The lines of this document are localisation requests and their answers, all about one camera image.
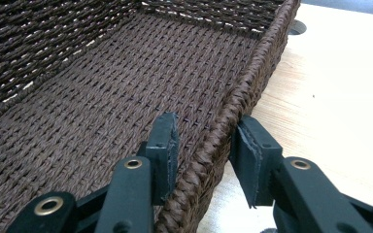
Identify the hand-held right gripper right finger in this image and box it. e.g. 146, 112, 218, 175
228, 115, 285, 210

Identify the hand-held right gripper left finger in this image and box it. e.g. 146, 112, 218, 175
137, 111, 181, 207

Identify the brown woven basket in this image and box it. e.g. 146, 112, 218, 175
0, 0, 301, 233

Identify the dark round table grommet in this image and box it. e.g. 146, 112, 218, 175
287, 18, 308, 36

